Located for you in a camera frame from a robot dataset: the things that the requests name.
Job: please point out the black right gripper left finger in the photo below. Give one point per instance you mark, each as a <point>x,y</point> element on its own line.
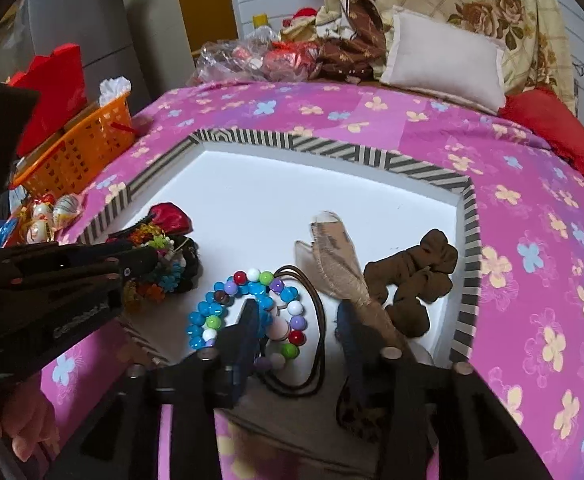
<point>120,438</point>

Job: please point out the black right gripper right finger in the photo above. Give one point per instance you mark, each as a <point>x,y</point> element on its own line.
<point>429,411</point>

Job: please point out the striped white jewelry box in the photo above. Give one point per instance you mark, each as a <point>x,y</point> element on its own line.
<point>456,348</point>

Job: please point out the left hand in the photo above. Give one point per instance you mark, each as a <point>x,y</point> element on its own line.
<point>27,417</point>

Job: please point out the blue plastic wrapper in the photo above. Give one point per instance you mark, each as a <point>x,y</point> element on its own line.
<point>9,233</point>

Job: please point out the brown scrunchie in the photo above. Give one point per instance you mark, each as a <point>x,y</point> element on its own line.
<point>406,282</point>

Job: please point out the beige fabric hair bow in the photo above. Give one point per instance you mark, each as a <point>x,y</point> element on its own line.
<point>331,263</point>

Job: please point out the pink floral bed sheet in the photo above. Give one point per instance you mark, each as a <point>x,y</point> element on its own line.
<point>529,340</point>

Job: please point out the red velvet bow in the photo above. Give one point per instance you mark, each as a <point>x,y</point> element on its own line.
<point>162,220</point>

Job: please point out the orange plastic basket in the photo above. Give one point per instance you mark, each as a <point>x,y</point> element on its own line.
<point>70,164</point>

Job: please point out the red gift bag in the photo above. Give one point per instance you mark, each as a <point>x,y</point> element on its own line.
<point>58,79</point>

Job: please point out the white tissue paper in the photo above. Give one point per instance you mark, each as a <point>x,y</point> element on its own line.
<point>112,89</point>

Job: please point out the grey refrigerator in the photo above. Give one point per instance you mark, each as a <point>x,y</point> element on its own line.
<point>142,40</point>

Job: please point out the red cushion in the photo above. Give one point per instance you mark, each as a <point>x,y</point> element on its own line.
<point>545,115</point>

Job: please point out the clear plastic bag of items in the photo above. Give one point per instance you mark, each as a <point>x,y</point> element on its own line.
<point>260,56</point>

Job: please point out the beige pillow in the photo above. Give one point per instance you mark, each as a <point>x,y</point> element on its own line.
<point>443,60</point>

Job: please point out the santa plush toy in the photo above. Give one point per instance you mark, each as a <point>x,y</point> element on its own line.
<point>301,27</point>

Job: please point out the floral beige quilt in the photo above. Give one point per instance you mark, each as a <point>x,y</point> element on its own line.
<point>355,36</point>

